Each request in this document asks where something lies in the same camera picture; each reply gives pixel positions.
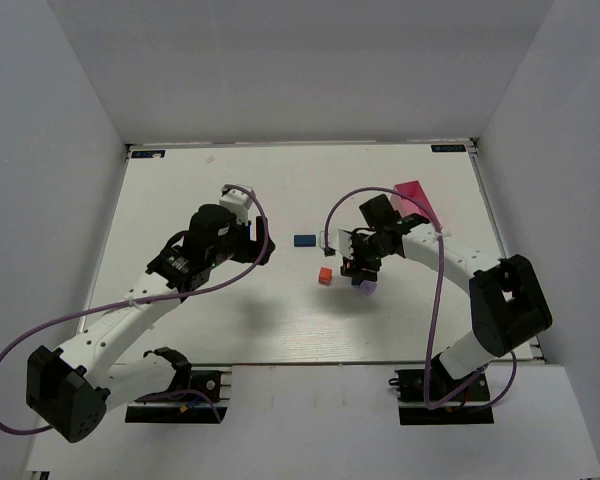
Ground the left blue table label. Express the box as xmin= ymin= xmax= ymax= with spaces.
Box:
xmin=131 ymin=150 xmax=166 ymax=159

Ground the lilac wood block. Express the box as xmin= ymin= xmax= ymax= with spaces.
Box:
xmin=360 ymin=280 xmax=377 ymax=295

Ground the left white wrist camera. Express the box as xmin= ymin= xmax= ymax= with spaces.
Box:
xmin=219 ymin=185 xmax=254 ymax=225

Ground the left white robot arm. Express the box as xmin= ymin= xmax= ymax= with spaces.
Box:
xmin=26 ymin=204 xmax=275 ymax=443

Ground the red wood block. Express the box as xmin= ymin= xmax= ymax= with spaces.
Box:
xmin=318 ymin=267 xmax=333 ymax=285

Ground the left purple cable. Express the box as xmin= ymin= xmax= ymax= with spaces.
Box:
xmin=0 ymin=184 xmax=272 ymax=434

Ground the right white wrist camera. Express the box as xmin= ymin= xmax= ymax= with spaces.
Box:
xmin=318 ymin=229 xmax=352 ymax=259

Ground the dark blue wood block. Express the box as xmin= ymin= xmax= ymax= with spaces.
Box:
xmin=293 ymin=234 xmax=317 ymax=248

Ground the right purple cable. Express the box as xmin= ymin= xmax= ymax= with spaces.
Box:
xmin=322 ymin=185 xmax=519 ymax=411

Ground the purple cable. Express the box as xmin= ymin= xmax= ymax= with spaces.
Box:
xmin=0 ymin=184 xmax=272 ymax=434
xmin=322 ymin=185 xmax=519 ymax=411

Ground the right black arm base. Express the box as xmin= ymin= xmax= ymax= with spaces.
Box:
xmin=387 ymin=367 xmax=496 ymax=427

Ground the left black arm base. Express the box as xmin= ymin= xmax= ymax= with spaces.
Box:
xmin=124 ymin=367 xmax=232 ymax=425

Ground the pink plastic box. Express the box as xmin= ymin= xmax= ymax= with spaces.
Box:
xmin=390 ymin=180 xmax=440 ymax=224

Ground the right blue table label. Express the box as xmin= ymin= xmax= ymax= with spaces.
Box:
xmin=431 ymin=144 xmax=466 ymax=153

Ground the blue table label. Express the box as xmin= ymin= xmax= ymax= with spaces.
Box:
xmin=431 ymin=144 xmax=466 ymax=153
xmin=131 ymin=150 xmax=166 ymax=159

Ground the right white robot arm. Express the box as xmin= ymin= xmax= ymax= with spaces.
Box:
xmin=336 ymin=194 xmax=553 ymax=383

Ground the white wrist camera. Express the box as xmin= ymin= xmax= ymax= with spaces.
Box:
xmin=318 ymin=229 xmax=352 ymax=259
xmin=219 ymin=185 xmax=254 ymax=225

